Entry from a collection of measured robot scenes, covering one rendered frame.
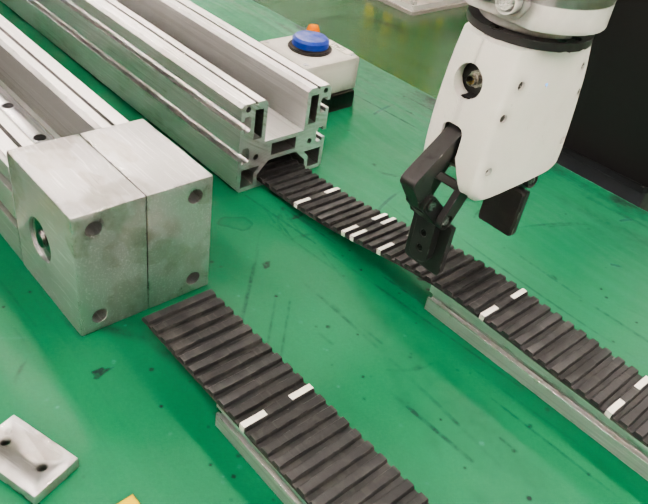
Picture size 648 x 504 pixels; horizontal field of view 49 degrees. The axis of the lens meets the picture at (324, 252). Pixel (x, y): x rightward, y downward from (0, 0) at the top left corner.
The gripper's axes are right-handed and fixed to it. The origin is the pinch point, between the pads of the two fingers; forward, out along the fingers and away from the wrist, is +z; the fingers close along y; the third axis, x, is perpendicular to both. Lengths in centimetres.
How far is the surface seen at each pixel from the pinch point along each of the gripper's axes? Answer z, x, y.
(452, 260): 3.4, 0.6, 0.5
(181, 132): 4.6, 28.9, -5.2
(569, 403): 5.3, -12.4, -2.3
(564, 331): 3.0, -9.3, 0.6
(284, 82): -1.3, 23.3, 2.0
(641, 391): 3.2, -15.3, 0.4
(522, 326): 2.9, -7.3, -1.5
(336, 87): 3.4, 27.9, 13.7
